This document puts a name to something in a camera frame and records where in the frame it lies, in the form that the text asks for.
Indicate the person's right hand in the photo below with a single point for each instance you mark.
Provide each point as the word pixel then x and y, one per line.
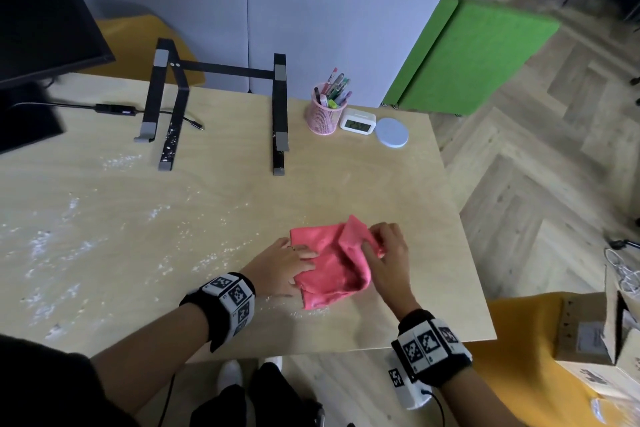
pixel 392 271

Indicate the person's left hand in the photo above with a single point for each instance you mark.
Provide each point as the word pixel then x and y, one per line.
pixel 272 269

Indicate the person's right thumb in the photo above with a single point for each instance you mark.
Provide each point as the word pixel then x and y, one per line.
pixel 370 251

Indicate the person's left middle finger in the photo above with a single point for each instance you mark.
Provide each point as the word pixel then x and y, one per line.
pixel 305 255

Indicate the person's left thumb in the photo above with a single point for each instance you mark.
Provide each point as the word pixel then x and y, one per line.
pixel 290 288

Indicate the pink cloth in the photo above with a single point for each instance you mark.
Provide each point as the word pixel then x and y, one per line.
pixel 332 266

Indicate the person's right forearm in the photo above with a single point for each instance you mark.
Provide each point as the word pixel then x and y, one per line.
pixel 480 399

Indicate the person's left forearm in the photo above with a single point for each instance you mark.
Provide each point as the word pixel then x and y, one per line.
pixel 150 356

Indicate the left wrist tracker band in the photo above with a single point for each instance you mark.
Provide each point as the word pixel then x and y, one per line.
pixel 227 306

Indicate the wrist tracker band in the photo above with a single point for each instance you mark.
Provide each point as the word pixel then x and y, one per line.
pixel 227 306
pixel 430 349

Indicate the white shoe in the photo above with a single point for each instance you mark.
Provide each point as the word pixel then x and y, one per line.
pixel 274 363
pixel 230 375

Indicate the right wrist tracker band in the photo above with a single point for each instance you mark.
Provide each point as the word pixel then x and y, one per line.
pixel 430 349

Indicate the black trousers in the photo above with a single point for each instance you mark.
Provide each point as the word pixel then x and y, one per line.
pixel 270 401

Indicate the round pale blue disc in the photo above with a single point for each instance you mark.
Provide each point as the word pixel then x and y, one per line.
pixel 391 132

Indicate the white digital clock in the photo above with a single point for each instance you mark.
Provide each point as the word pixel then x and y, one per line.
pixel 357 121

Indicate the pink mesh pen holder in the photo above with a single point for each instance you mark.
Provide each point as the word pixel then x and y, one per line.
pixel 322 119

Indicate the black laptop stand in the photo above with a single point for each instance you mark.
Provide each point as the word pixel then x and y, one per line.
pixel 277 116

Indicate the bunch of coloured pens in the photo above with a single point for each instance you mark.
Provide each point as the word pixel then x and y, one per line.
pixel 336 89

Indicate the yellow chair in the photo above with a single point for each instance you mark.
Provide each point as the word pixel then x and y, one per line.
pixel 520 356
pixel 127 49

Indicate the green felt panel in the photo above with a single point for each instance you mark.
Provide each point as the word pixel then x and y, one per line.
pixel 470 56

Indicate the cardboard box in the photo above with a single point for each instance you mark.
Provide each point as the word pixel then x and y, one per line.
pixel 585 336

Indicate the spilled white powder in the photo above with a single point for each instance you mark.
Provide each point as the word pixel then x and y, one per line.
pixel 42 244

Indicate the black shirt sleeve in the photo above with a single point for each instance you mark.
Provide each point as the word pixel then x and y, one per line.
pixel 55 386

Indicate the clear plastic bag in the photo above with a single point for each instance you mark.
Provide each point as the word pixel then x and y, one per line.
pixel 617 411

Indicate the black monitor base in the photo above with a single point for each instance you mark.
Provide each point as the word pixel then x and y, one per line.
pixel 25 119

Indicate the black monitor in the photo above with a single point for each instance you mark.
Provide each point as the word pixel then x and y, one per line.
pixel 40 6

